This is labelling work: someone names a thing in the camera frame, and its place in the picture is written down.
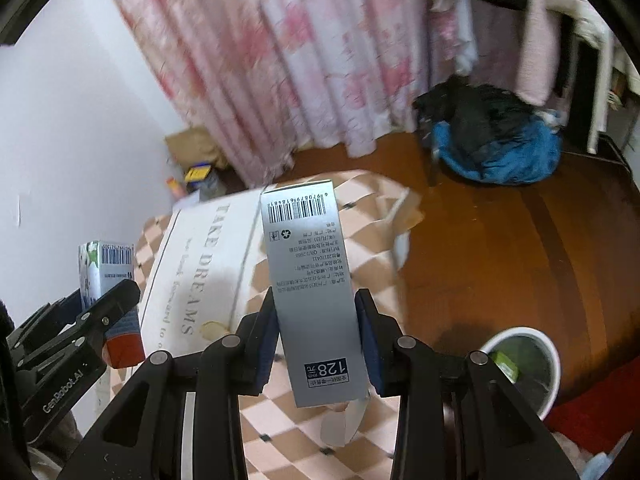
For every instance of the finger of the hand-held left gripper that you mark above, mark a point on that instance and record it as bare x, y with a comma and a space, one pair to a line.
60, 310
100, 310

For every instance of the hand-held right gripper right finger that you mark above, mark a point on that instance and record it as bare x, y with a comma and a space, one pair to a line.
371, 352

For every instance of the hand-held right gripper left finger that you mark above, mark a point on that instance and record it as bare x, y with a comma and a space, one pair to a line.
267, 342

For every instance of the blue and red milk carton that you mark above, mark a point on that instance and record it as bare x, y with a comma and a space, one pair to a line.
107, 265

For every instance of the silver grey box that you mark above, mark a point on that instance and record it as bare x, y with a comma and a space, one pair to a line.
312, 285

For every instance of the green and white box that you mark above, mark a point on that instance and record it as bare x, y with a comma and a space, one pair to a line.
505, 364

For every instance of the white round waste bin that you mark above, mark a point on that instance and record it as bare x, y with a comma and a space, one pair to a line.
542, 360

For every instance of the checked tablecloth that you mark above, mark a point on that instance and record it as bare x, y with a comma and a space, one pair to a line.
210, 240

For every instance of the blue tin with yellow lid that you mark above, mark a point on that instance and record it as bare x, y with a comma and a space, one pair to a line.
202, 177

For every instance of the brown paper bag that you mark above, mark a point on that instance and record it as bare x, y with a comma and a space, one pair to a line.
197, 147

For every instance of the red cloth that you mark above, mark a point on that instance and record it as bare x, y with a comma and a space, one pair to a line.
595, 410

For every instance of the blue cloth pile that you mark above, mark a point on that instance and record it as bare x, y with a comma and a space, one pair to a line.
510, 160

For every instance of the light blue cloth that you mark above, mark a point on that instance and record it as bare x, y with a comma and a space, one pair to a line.
600, 462

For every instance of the black clothes heap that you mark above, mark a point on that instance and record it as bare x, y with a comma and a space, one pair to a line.
475, 110

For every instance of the pink floral curtain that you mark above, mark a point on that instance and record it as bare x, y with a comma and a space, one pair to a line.
280, 60

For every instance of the clothes rack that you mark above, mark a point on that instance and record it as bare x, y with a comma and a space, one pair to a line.
597, 75

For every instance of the pink fleece coat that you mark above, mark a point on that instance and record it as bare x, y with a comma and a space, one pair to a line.
542, 30

